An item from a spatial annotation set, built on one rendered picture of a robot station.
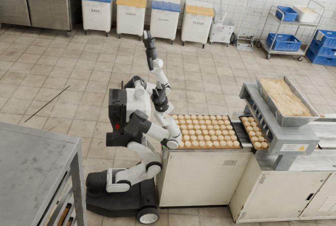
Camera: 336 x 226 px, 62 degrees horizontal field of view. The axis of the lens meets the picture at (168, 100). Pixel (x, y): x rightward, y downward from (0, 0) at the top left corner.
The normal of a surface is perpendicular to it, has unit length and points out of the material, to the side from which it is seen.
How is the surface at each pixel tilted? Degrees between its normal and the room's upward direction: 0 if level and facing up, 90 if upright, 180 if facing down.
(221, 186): 90
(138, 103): 0
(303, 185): 90
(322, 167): 0
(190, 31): 92
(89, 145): 0
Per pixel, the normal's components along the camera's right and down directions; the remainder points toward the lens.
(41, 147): 0.13, -0.80
